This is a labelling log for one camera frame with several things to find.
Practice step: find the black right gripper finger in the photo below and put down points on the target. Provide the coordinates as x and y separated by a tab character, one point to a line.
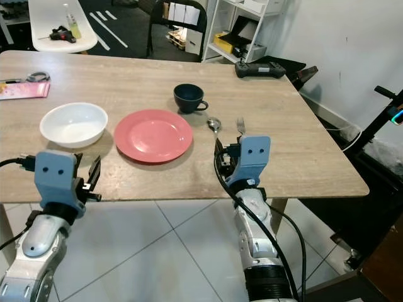
218	151

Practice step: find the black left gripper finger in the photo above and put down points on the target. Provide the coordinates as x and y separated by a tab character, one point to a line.
95	171

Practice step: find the white bowl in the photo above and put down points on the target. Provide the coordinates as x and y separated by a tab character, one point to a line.
73	126

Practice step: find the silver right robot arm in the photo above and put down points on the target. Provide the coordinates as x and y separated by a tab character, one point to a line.
258	233

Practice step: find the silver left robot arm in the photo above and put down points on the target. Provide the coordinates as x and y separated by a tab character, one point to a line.
38	242

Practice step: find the metal spoon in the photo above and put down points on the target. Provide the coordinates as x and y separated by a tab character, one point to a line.
213	124

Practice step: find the metal fork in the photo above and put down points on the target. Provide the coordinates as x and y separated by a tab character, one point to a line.
240	124

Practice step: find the dark blue cup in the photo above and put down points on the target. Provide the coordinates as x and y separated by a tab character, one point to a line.
187	99

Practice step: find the pink plate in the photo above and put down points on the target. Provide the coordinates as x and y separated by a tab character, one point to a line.
153	136

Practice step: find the light wooden table leg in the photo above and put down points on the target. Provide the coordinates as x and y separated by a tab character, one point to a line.
278	206

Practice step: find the black handheld controller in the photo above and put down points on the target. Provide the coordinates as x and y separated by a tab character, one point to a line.
258	69

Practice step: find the pink flat packet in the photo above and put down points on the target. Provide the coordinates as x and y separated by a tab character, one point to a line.
30	91

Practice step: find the yellow box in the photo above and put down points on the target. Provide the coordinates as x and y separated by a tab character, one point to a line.
224	43

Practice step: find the black angular seat back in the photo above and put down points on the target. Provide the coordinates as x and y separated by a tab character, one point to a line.
302	70

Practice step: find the white shelf unit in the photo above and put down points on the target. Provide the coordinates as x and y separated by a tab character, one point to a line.
215	19

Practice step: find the black glue gun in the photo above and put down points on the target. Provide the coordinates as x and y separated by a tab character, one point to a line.
63	34

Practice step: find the small yellow-green bottle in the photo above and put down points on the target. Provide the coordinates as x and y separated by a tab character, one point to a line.
74	26

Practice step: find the white plastic chair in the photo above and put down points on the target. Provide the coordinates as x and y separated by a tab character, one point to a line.
47	19

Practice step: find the black stand with lit device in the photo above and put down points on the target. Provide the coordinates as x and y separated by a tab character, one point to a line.
391	104

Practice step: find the light grey right wrist camera mount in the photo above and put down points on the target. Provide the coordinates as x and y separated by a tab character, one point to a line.
254	156

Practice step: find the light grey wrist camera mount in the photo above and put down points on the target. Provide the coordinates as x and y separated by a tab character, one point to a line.
254	156
58	176

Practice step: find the light grey left wrist camera mount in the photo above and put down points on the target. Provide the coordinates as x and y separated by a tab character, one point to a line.
58	176

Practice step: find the black frame chair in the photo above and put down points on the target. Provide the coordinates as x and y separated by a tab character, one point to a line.
200	19

